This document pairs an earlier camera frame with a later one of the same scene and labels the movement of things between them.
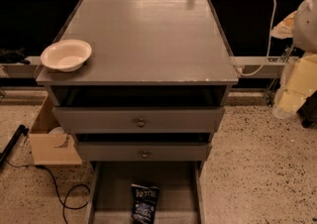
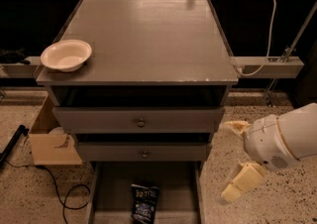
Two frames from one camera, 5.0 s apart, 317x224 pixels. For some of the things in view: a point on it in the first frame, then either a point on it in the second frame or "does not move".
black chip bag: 144,203 does not move
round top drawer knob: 141,123 does not move
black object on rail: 13,56 does not move
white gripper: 306,28 → 265,144
